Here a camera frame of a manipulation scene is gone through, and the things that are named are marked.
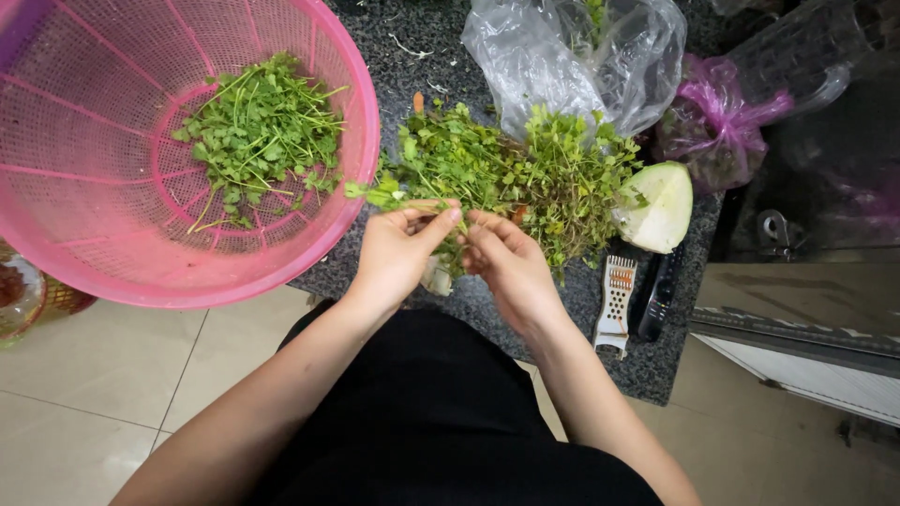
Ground clear glass jar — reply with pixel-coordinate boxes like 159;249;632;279
0;253;47;347

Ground person's right hand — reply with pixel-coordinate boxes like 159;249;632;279
460;208;563;337

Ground person's left hand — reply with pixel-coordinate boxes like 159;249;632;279
353;199;464;305

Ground metal latch bracket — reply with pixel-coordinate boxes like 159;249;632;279
757;208;791;258

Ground black remote control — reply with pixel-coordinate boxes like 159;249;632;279
630;241;687;343

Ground person's black clothing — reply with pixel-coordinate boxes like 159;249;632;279
242;298;665;506

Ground pink plastic colander basket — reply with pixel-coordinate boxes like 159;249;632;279
0;0;381;309

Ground picked coriander leaves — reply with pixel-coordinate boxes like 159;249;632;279
172;52;350;236

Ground white handheld grater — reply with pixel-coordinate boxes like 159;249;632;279
592;255;638;359

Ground yellow woven basket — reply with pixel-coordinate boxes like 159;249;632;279
35;274;98;326

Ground coriander sprig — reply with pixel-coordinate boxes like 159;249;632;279
345;176;468;236

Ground large clear plastic bag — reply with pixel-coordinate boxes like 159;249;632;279
710;0;900;117

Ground heap of unsorted coriander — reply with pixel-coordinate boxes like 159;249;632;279
345;98;648;282

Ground cut cabbage wedge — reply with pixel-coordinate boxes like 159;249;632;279
612;161;694;254

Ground purple plastic bag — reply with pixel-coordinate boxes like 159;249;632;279
655;54;795;195

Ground garlic piece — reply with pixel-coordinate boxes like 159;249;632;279
420;254;454;297

